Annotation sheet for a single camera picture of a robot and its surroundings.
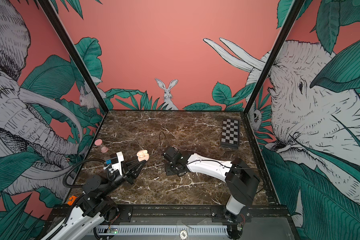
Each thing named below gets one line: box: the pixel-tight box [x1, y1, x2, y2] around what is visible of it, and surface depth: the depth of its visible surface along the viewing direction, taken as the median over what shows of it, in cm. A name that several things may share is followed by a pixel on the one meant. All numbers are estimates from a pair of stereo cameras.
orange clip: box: [67, 195, 78, 206], surface depth 78 cm
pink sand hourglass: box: [94, 139, 109, 153], surface depth 97 cm
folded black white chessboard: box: [220, 118, 240, 150], surface depth 106 cm
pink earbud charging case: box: [136, 149, 150, 162], surface depth 65 cm
